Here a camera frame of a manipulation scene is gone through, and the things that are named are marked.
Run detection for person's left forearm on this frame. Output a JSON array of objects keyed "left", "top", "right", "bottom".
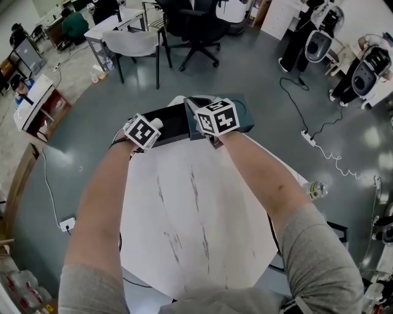
[{"left": 63, "top": 142, "right": 136, "bottom": 274}]

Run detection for black floor cable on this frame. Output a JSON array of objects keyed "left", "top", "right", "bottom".
[{"left": 279, "top": 76, "right": 344, "bottom": 142}]

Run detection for thin white cable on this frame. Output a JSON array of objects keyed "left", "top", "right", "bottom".
[{"left": 39, "top": 147, "right": 62, "bottom": 229}]

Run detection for tall cardboard box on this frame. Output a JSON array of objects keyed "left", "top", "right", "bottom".
[{"left": 247, "top": 0, "right": 271, "bottom": 30}]

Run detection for white power strip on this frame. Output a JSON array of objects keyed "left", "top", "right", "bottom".
[
  {"left": 300, "top": 130, "right": 317, "bottom": 147},
  {"left": 60, "top": 216, "right": 77, "bottom": 232}
]

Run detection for white black robot machine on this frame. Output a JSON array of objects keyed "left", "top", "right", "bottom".
[{"left": 214, "top": 0, "right": 249, "bottom": 34}]

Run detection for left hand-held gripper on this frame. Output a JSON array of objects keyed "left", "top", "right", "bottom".
[{"left": 115, "top": 112, "right": 163, "bottom": 154}]

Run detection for black office chair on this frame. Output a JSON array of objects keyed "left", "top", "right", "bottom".
[{"left": 155, "top": 0, "right": 231, "bottom": 72}]

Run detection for white black backpack device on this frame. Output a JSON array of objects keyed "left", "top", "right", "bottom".
[
  {"left": 351, "top": 45, "right": 393, "bottom": 99},
  {"left": 305, "top": 6, "right": 344, "bottom": 64}
]

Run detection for grey metal table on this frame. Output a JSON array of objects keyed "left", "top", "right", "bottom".
[{"left": 84, "top": 9, "right": 148, "bottom": 71}]

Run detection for black framed board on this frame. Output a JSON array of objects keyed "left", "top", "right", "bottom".
[{"left": 9, "top": 35, "right": 47, "bottom": 80}]

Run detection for white coiled cable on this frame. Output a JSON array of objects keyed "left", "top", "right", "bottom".
[{"left": 314, "top": 144, "right": 381, "bottom": 188}]

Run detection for black shoulder strap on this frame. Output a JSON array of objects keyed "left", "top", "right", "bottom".
[{"left": 281, "top": 299, "right": 306, "bottom": 314}]

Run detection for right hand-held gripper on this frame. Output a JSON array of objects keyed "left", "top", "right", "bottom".
[{"left": 183, "top": 95, "right": 240, "bottom": 150}]

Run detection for person's right forearm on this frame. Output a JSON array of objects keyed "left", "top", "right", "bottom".
[{"left": 219, "top": 133, "right": 314, "bottom": 237}]

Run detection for white top wooden desk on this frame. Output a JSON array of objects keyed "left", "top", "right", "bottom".
[{"left": 14, "top": 73, "right": 73, "bottom": 144}]

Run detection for black box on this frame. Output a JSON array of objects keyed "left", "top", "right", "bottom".
[{"left": 139, "top": 102, "right": 191, "bottom": 148}]

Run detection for clear plastic bags red items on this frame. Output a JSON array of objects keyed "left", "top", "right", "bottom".
[{"left": 0, "top": 269, "right": 53, "bottom": 314}]

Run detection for clear water bottle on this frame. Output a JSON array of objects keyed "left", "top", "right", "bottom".
[{"left": 302, "top": 180, "right": 329, "bottom": 201}]

